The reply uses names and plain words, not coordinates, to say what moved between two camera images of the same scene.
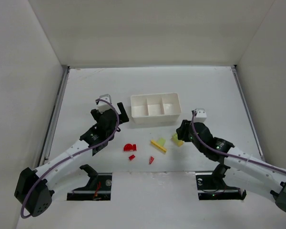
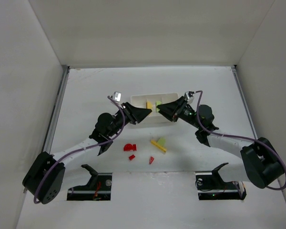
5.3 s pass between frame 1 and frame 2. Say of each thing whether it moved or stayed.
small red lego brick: stayed
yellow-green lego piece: moved
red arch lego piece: stayed
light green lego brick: stayed
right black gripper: moved
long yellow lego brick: stayed
